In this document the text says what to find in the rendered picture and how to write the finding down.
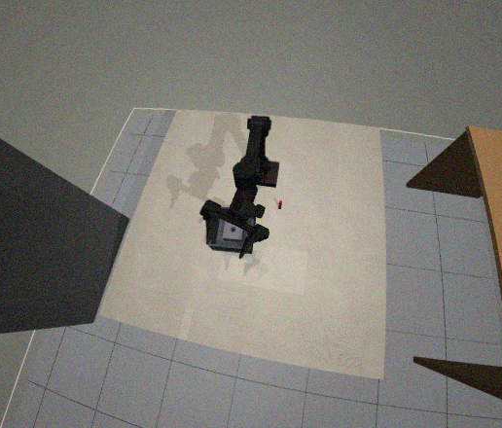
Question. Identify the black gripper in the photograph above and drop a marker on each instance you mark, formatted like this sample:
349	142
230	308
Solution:
211	212

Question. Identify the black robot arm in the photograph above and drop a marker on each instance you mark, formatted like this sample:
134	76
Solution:
252	168

